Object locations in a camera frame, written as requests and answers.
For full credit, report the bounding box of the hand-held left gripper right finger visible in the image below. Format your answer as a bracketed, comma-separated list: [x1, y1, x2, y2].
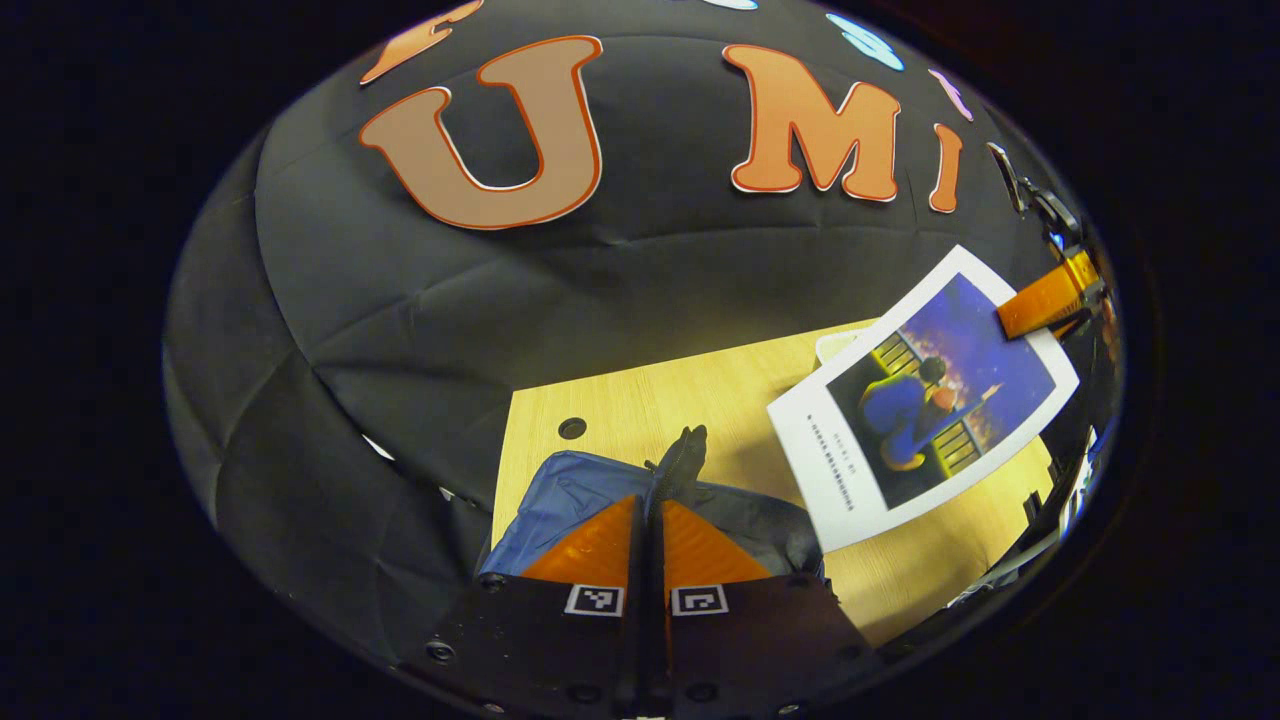
[648, 500, 881, 716]

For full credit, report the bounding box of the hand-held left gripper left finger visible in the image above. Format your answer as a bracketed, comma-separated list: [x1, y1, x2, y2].
[400, 495, 649, 716]

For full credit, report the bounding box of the blue schoolbag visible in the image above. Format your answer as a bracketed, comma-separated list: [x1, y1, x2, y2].
[480, 425, 826, 581]

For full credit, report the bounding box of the blue picture cover book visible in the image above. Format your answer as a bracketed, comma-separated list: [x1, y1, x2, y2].
[767, 245, 1081, 554]

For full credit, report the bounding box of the black backdrop cloth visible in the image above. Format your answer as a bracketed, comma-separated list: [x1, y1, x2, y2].
[163, 0, 1101, 661]

